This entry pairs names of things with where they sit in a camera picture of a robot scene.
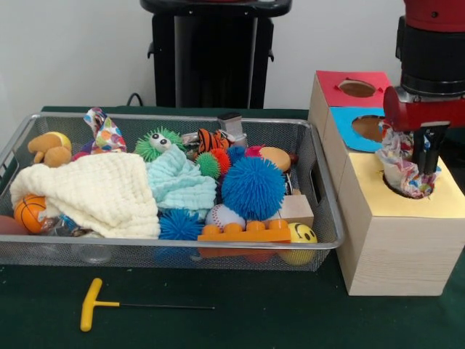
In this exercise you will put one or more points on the small blue spiky ball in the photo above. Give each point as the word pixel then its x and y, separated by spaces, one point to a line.
pixel 179 225

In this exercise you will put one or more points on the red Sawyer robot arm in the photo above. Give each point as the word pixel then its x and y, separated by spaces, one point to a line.
pixel 432 47

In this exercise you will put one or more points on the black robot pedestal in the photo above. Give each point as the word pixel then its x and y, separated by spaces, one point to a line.
pixel 203 54

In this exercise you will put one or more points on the polka dot cloth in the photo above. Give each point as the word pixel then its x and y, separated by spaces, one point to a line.
pixel 109 140

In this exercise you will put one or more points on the yellow smiley face ball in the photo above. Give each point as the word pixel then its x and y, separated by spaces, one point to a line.
pixel 303 236

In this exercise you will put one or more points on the orange toy building brick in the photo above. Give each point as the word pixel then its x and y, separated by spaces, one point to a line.
pixel 243 236

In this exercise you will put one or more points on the white baseball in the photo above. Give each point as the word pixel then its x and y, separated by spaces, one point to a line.
pixel 221 218

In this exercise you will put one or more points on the light blue waffle cloth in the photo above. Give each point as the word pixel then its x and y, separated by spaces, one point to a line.
pixel 178 181

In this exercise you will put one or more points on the wooden box with three holes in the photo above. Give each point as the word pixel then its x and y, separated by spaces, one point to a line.
pixel 399 254

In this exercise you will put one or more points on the multicolour print cloth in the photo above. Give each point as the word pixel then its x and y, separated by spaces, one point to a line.
pixel 397 171

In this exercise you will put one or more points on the cream waffle cloth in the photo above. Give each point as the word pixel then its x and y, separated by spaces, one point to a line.
pixel 91 189

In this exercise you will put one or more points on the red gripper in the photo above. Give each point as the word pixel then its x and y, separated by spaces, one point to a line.
pixel 436 114

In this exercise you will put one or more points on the dark green table cloth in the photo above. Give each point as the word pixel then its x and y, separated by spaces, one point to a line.
pixel 254 320

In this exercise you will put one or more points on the green spiky ball with eyes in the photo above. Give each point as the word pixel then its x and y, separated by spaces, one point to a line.
pixel 147 151

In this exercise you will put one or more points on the brown plush toy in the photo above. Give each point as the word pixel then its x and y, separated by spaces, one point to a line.
pixel 51 149

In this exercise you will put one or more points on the shallow silver mesh bin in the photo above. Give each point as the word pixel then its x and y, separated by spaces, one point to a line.
pixel 109 259

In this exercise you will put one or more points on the large blue spiky ball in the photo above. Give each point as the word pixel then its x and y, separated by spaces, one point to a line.
pixel 252 189

